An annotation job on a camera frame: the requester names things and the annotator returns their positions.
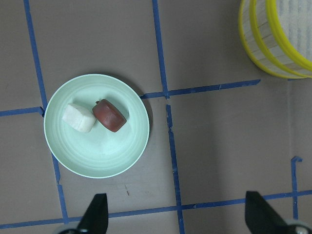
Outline brown steamed bun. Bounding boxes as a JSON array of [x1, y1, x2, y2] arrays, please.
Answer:
[[92, 99, 127, 133]]

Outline white steamed bun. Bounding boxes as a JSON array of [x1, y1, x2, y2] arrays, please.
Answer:
[[61, 103, 96, 133]]

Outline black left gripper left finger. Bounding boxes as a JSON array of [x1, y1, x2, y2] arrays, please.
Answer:
[[77, 194, 109, 234]]

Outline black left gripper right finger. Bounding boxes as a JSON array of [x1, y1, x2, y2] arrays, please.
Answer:
[[245, 191, 288, 234]]

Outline light green round plate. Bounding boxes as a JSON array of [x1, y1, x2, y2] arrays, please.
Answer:
[[44, 74, 150, 178]]

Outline yellow steamer layer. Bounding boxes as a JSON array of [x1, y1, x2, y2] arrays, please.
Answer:
[[251, 0, 312, 78], [238, 0, 305, 79]]

